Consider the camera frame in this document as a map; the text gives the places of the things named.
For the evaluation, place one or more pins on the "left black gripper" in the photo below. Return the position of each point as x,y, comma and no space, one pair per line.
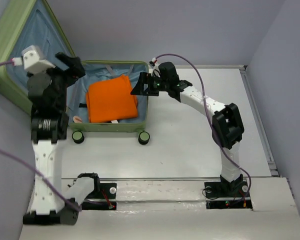
75,72

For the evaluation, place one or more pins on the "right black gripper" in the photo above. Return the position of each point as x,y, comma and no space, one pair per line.
145,78

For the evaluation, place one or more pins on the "orange cloth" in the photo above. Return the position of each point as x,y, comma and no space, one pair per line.
111,100

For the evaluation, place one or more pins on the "black cosmetic tube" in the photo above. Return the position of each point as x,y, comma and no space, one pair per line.
83,105

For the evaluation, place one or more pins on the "pink round compact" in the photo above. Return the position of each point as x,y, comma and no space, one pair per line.
77,119

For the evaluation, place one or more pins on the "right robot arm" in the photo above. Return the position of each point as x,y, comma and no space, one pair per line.
224,119

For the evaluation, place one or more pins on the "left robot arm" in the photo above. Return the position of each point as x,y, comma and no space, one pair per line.
47,150

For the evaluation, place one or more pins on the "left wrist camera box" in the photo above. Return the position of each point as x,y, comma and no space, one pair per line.
34,61

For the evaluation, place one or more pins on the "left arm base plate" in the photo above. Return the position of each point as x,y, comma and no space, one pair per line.
103,200

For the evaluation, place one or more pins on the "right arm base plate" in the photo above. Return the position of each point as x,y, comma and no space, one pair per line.
218,199

